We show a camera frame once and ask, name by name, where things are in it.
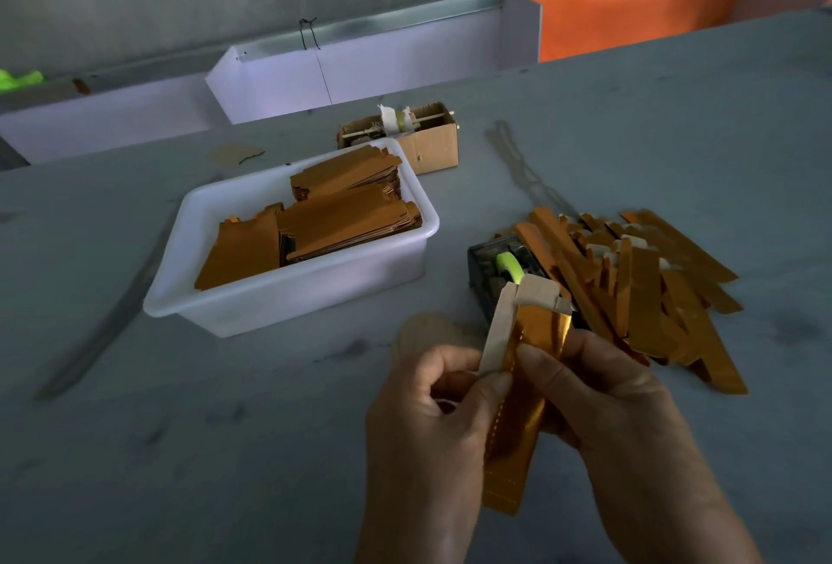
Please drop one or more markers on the gold carton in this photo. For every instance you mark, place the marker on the gold carton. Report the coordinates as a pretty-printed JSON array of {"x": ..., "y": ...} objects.
[{"x": 514, "y": 453}]

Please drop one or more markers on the long white tray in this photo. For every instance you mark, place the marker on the long white tray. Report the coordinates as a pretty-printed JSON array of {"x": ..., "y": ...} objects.
[
  {"x": 104, "y": 122},
  {"x": 429, "y": 53}
]

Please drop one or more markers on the green tape roll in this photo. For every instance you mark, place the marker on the green tape roll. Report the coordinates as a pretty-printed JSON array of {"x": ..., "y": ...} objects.
[{"x": 511, "y": 267}]

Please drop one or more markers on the pile of beige blanks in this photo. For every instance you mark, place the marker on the pile of beige blanks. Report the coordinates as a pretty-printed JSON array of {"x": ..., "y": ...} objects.
[{"x": 429, "y": 330}]

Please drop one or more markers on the person's right hand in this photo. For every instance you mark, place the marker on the person's right hand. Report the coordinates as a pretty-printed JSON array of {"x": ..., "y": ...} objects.
[{"x": 618, "y": 453}]

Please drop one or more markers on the small cardboard box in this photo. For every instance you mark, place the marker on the small cardboard box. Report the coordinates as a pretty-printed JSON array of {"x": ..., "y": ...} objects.
[{"x": 436, "y": 148}]

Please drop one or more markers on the gold cartons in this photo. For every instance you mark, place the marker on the gold cartons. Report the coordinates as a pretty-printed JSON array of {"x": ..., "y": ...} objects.
[{"x": 349, "y": 213}]

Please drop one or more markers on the person's left hand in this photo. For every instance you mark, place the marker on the person's left hand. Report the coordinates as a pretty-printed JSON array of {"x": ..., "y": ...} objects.
[{"x": 429, "y": 466}]

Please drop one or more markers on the small brown object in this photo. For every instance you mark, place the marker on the small brown object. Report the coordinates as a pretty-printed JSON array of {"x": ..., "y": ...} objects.
[{"x": 82, "y": 85}]

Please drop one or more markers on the pile of gold boxes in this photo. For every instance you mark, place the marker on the pile of gold boxes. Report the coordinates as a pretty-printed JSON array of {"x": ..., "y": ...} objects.
[{"x": 650, "y": 284}]

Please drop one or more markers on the white plastic bin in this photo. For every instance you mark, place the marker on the white plastic bin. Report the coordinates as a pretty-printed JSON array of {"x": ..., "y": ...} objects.
[{"x": 286, "y": 300}]

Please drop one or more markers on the neon green object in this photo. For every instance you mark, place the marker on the neon green object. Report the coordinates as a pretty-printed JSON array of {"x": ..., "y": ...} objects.
[{"x": 18, "y": 80}]

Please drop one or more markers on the black tape dispenser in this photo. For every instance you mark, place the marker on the black tape dispenser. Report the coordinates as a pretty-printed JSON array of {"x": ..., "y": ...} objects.
[{"x": 484, "y": 274}]

